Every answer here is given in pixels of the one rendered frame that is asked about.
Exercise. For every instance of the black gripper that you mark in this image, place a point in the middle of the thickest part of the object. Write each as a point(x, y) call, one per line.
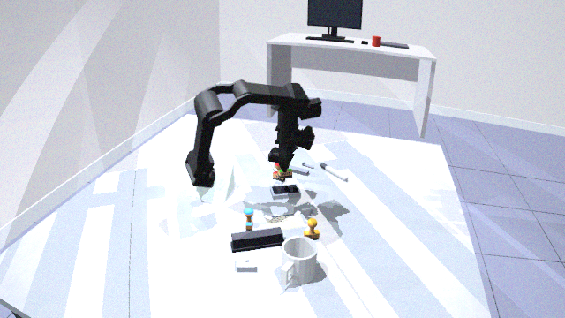
point(284, 154)

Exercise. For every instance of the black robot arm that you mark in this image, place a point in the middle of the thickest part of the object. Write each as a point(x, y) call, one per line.
point(290, 101)

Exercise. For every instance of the grey mug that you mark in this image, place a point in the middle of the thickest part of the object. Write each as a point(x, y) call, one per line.
point(299, 255)

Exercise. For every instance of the blue-topped wooden stamp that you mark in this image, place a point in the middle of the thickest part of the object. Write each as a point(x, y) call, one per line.
point(249, 219)

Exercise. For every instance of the red-handled rubber stamp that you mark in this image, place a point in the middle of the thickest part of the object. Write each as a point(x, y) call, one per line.
point(275, 174)

